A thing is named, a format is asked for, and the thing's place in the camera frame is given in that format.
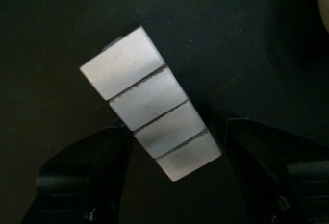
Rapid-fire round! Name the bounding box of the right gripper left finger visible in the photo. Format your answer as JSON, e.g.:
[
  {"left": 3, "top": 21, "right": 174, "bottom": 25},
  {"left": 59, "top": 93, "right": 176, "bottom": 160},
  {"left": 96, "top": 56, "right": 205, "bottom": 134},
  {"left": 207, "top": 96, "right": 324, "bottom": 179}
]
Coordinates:
[{"left": 19, "top": 118, "right": 135, "bottom": 224}]

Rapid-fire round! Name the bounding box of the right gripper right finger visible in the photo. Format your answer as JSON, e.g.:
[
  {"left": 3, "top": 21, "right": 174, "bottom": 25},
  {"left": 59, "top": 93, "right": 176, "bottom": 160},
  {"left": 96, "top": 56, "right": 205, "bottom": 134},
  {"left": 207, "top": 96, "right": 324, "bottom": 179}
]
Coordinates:
[{"left": 219, "top": 116, "right": 329, "bottom": 224}]

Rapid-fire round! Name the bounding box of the white segmented sushi roll block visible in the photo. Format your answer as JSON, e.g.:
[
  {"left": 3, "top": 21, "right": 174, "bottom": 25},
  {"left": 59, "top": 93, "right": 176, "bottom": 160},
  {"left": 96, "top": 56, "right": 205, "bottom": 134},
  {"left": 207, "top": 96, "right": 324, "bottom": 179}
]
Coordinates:
[{"left": 79, "top": 25, "right": 223, "bottom": 183}]

